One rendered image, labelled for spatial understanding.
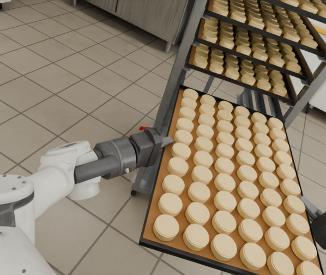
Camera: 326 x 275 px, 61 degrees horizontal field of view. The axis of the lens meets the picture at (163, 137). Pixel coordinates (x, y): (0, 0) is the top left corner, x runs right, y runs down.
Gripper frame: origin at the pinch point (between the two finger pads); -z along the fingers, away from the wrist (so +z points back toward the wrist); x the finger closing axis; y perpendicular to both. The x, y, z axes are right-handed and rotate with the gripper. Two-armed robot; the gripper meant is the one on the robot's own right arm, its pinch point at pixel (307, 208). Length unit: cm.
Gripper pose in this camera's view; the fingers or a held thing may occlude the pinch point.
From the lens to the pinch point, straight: 83.7
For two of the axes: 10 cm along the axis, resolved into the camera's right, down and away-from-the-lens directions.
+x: 2.7, -7.0, -6.6
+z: 5.5, 6.7, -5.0
